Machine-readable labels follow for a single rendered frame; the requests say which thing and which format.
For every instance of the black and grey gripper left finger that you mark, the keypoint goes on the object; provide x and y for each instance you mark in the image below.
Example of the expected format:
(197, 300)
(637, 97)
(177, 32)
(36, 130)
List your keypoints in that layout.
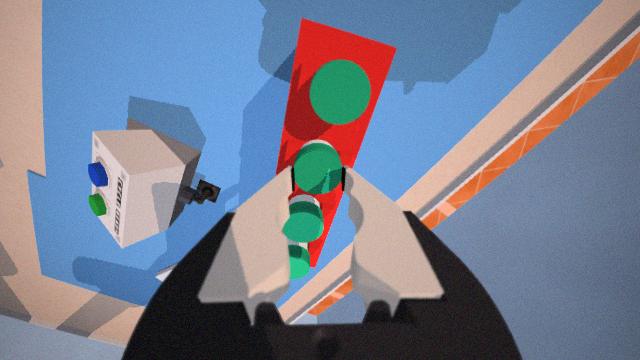
(242, 261)

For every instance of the blue flat mat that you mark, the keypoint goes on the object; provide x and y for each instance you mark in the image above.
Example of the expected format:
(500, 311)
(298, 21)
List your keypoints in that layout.
(215, 75)

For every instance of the white box with blue and green buttons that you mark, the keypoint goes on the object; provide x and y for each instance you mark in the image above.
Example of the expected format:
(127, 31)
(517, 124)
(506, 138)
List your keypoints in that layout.
(143, 181)

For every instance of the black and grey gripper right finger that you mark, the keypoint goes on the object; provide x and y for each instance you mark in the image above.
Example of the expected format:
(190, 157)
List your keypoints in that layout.
(398, 259)

